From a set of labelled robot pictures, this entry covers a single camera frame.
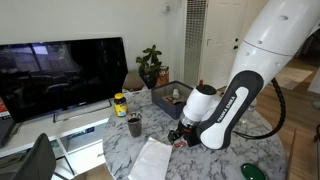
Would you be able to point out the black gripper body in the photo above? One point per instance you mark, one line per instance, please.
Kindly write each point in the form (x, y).
(190, 136)

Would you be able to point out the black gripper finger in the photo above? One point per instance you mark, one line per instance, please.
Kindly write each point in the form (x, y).
(171, 137)
(178, 135)

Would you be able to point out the red candy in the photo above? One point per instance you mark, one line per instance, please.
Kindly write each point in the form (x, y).
(181, 144)

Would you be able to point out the green round lid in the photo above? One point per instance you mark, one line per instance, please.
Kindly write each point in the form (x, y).
(251, 172)

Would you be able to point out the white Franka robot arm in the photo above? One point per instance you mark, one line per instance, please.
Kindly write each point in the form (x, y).
(270, 50)

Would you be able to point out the dark plastic cup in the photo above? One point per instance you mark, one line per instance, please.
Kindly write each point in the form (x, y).
(134, 126)

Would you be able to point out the yellow lid vitamin bottle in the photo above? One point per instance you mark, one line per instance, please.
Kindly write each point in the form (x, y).
(120, 106)

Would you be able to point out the dark blue open box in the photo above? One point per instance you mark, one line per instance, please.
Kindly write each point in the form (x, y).
(168, 109)

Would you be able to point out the white paper napkin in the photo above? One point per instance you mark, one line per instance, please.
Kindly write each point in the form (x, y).
(150, 161)

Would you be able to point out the brown snack packets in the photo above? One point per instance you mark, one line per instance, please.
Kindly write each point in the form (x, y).
(167, 99)

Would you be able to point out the small white bottle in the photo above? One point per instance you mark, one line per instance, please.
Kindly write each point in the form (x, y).
(176, 93)

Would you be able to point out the hot sauce bottle red cap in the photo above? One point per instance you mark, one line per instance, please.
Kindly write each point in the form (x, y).
(201, 82)

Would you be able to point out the orange cardboard carton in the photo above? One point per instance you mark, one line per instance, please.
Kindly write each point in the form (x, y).
(163, 76)

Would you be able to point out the brown cardboard box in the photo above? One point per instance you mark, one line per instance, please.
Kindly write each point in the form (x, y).
(133, 82)

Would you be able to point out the green potted plant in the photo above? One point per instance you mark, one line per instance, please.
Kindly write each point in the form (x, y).
(150, 65)

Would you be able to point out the dark blue flat box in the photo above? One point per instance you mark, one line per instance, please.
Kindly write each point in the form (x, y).
(81, 133)

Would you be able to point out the white panel door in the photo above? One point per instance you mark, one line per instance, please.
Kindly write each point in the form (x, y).
(221, 50)

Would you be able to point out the black door lock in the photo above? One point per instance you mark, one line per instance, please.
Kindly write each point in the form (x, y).
(236, 43)

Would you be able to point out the beige floor rug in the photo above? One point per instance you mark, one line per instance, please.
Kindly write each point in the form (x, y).
(296, 76)

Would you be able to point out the black flat screen television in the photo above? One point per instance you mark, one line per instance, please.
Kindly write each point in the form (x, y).
(60, 76)

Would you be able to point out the white television stand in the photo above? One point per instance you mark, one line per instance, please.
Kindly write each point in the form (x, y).
(36, 128)

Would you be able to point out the dark gray flat device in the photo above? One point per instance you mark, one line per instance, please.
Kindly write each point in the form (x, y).
(6, 131)

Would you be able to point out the red white book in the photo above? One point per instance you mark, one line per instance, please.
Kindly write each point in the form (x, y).
(4, 108)

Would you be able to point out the white light switch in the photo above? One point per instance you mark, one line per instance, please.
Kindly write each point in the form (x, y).
(209, 42)

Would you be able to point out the white wall heater grille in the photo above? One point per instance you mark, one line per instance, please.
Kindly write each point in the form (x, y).
(195, 40)

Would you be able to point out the white round wall thermostat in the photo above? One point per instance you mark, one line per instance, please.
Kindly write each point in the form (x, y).
(166, 8)

